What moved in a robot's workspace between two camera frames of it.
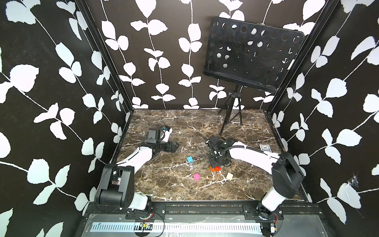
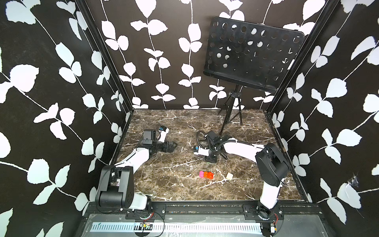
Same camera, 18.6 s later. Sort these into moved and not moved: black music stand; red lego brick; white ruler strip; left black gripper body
Moved: red lego brick
Not moved: black music stand; left black gripper body; white ruler strip
